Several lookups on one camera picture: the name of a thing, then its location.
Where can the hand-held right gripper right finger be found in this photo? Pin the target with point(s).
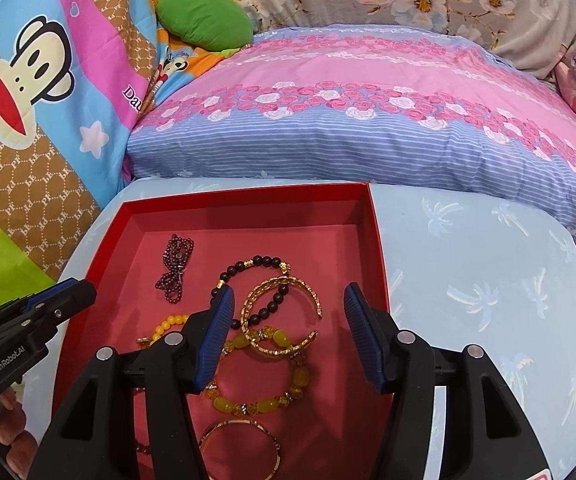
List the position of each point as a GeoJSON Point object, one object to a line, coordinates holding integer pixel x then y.
{"type": "Point", "coordinates": [367, 340]}

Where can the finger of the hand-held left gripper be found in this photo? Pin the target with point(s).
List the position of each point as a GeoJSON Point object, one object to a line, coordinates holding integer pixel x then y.
{"type": "Point", "coordinates": [78, 297]}
{"type": "Point", "coordinates": [50, 294]}

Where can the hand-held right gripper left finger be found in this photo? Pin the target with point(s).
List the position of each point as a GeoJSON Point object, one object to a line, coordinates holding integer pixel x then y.
{"type": "Point", "coordinates": [213, 345]}

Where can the garnet small bead strand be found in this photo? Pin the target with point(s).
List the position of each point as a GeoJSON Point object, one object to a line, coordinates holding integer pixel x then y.
{"type": "Point", "coordinates": [173, 280]}

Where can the thin gold bangle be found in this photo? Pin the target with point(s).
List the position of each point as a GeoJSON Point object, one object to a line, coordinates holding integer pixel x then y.
{"type": "Point", "coordinates": [238, 423]}

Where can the red cardboard box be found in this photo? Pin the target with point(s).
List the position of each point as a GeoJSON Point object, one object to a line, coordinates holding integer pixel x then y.
{"type": "Point", "coordinates": [268, 230]}

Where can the person's left hand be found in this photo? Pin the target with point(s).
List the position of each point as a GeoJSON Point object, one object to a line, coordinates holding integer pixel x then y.
{"type": "Point", "coordinates": [10, 427]}

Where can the colourful cartoon monkey blanket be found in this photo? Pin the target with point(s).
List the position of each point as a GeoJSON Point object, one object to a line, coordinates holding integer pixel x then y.
{"type": "Point", "coordinates": [43, 160]}

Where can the green pillow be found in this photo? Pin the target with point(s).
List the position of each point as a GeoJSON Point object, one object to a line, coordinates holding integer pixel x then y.
{"type": "Point", "coordinates": [203, 20]}

